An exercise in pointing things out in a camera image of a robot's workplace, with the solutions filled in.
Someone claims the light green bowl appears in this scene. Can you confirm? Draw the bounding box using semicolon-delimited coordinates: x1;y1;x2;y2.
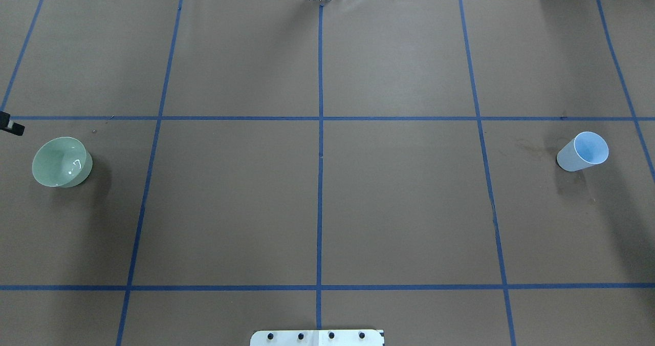
31;137;93;189

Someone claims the light blue plastic cup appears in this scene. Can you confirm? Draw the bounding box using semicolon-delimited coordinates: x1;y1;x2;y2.
555;132;609;172

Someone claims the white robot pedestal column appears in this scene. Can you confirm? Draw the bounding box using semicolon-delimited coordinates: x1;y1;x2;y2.
249;329;385;345

